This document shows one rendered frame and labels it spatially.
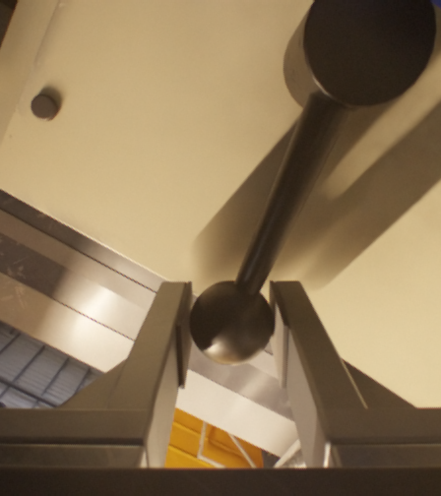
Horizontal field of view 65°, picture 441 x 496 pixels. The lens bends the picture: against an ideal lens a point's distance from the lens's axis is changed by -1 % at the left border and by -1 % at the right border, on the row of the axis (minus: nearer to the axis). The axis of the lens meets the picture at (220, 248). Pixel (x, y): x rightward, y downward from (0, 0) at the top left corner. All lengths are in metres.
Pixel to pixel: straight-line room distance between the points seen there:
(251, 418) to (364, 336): 0.95
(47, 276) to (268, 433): 0.77
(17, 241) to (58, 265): 0.12
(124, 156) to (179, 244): 0.05
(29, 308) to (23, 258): 0.14
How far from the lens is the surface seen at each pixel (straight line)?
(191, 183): 0.16
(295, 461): 0.81
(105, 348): 1.04
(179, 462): 3.00
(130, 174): 0.16
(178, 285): 0.15
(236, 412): 1.11
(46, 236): 0.95
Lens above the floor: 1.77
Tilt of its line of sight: 8 degrees down
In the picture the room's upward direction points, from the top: 60 degrees counter-clockwise
